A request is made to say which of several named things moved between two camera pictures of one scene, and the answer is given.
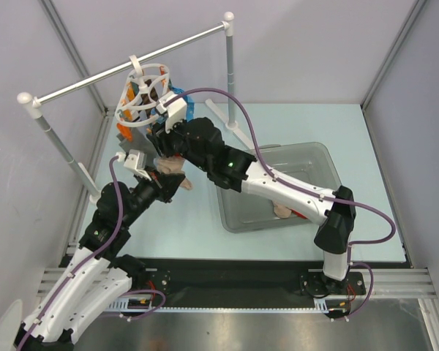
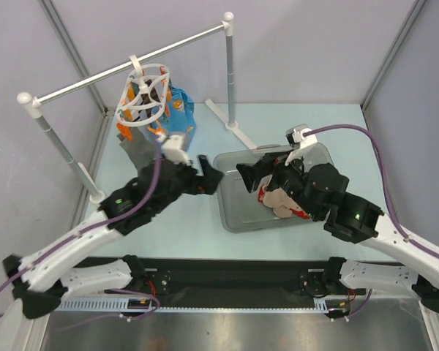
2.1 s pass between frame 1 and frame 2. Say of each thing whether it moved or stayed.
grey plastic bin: stayed
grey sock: stayed
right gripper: moved
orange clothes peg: stayed
